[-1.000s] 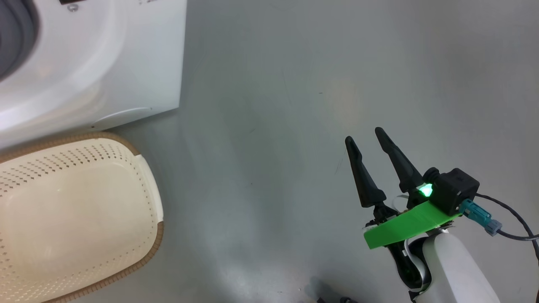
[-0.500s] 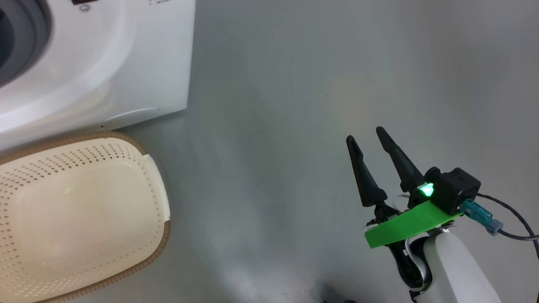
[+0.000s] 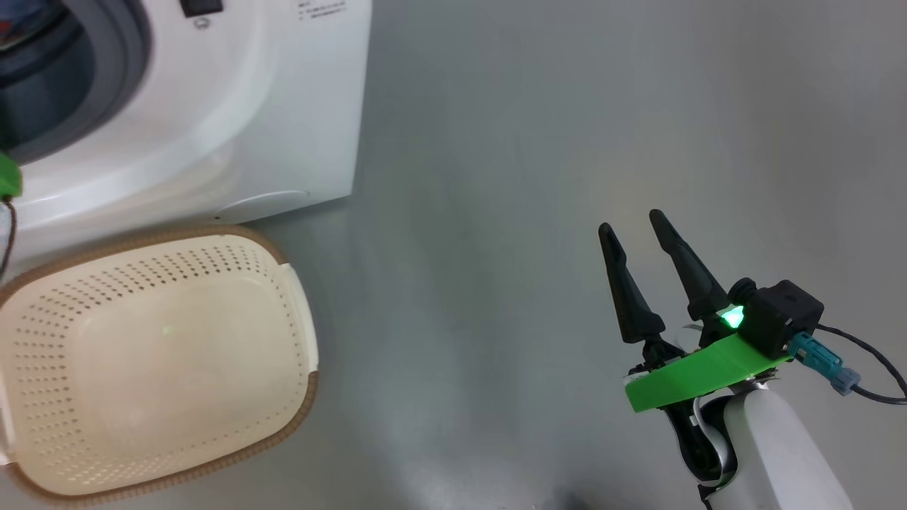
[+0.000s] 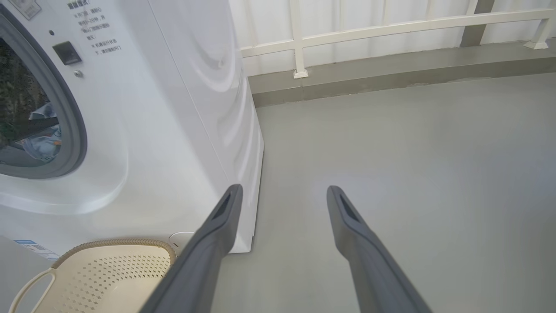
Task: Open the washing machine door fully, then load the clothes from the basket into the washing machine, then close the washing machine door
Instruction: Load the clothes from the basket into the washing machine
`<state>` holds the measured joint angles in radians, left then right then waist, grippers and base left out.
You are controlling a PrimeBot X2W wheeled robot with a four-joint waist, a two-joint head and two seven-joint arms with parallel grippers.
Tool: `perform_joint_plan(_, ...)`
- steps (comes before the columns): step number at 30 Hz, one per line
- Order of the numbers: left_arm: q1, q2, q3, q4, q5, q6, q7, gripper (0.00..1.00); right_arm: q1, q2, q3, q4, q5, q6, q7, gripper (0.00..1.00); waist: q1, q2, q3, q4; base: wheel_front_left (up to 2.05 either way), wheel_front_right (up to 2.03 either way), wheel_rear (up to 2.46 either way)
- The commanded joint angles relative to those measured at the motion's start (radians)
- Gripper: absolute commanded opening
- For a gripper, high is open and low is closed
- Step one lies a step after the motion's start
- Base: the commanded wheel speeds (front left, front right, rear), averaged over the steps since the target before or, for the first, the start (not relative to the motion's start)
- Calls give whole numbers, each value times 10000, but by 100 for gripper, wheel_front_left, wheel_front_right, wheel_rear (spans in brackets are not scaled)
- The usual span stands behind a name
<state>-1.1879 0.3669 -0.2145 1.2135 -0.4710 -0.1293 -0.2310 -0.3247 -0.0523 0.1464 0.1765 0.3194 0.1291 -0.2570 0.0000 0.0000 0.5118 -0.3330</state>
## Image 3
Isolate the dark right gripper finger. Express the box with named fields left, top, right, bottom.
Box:
left=648, top=208, right=731, bottom=323
left=597, top=222, right=667, bottom=346

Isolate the grey rubber door seal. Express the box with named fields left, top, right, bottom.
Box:
left=13, top=0, right=154, bottom=165

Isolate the right gripper body green plate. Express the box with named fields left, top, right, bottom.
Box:
left=623, top=332, right=792, bottom=490

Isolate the cream perforated laundry basket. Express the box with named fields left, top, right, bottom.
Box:
left=0, top=225, right=320, bottom=508

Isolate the printed text label on washer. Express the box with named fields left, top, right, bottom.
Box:
left=297, top=0, right=349, bottom=19

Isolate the round drain filter cover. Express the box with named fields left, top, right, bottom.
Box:
left=215, top=189, right=311, bottom=225

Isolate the left gripper body green plate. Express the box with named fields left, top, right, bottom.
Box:
left=0, top=152, right=24, bottom=200

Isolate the right camera cable teal plug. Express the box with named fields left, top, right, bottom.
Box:
left=789, top=324, right=907, bottom=407

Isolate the white front-load washing machine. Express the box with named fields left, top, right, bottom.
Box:
left=0, top=0, right=373, bottom=284

